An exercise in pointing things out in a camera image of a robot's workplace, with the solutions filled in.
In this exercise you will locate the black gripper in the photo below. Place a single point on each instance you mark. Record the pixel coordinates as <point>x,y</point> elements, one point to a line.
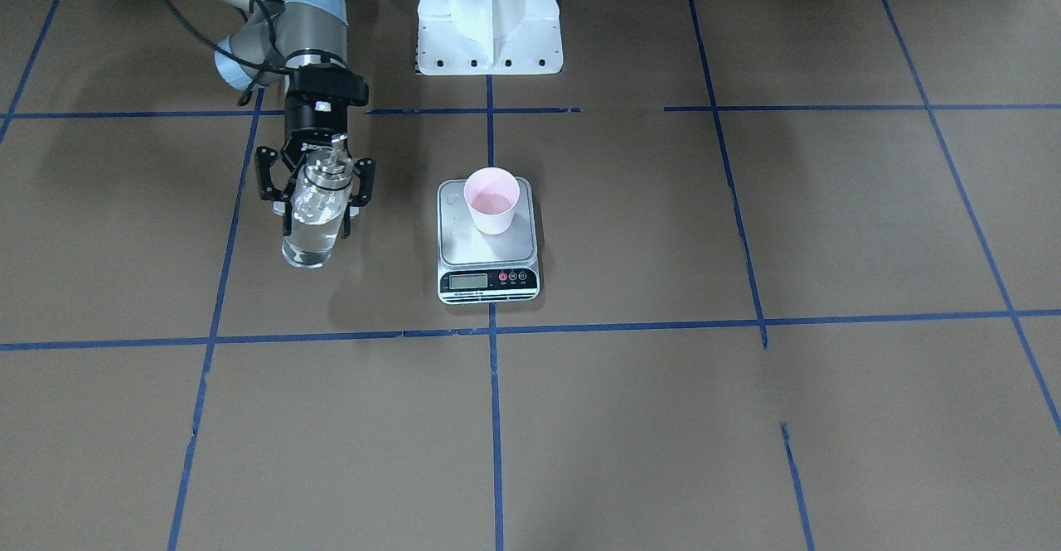
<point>304,127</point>

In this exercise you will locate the clear glass sauce bottle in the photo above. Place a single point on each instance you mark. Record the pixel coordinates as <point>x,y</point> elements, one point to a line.
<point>319,202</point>

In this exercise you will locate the pink paper cup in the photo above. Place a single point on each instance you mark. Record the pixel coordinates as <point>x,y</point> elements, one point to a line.
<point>491,196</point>

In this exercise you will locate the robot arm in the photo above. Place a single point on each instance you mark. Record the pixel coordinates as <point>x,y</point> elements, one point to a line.
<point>278,36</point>

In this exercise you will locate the silver digital kitchen scale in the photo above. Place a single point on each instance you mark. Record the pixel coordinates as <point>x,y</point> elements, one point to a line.
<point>474,267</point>

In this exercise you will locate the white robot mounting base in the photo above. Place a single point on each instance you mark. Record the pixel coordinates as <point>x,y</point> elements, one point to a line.
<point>488,37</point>

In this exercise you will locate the brown paper table cover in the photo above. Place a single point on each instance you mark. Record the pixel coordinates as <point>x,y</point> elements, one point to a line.
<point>799,270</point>

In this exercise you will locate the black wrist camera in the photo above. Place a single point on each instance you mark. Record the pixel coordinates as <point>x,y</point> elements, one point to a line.
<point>334,84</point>

